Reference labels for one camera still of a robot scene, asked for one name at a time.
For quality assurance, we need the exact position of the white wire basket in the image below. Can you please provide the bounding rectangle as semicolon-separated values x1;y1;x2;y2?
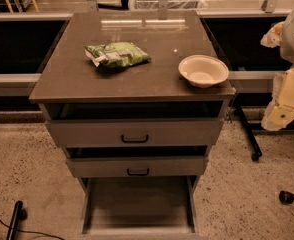
129;0;208;10

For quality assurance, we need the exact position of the grey drawer cabinet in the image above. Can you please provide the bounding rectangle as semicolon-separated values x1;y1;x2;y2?
30;12;234;240

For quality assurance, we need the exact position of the white paper bowl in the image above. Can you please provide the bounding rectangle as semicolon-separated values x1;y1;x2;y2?
178;55;229;88

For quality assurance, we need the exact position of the black floor cable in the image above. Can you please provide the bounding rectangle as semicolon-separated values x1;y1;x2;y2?
0;201;65;240

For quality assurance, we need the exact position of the middle drawer with black handle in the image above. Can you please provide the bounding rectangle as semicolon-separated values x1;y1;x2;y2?
66;156;207;178

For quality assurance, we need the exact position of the black caster leg right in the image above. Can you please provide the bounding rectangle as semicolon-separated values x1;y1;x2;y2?
279;191;294;204

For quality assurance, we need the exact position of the top drawer with black handle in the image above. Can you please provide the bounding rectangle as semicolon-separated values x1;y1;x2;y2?
46;119;223;148

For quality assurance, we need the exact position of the black stand leg with caster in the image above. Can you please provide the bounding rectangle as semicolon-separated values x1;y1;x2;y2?
235;105;262;162

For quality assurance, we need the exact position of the black pole lower left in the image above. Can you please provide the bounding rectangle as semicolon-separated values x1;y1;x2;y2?
6;201;27;240

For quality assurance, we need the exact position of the green jalapeno chip bag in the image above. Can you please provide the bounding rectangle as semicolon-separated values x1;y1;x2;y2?
84;42;151;68

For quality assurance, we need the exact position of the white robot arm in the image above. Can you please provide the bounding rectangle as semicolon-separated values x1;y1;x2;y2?
260;9;294;131

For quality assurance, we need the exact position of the open bottom drawer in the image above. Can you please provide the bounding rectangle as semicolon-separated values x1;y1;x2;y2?
81;176;201;240

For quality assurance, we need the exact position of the drawer with black handle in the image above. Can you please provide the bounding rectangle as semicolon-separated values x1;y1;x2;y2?
66;156;207;178
46;119;223;148

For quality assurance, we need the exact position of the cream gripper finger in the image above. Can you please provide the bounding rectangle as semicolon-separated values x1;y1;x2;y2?
260;22;284;48

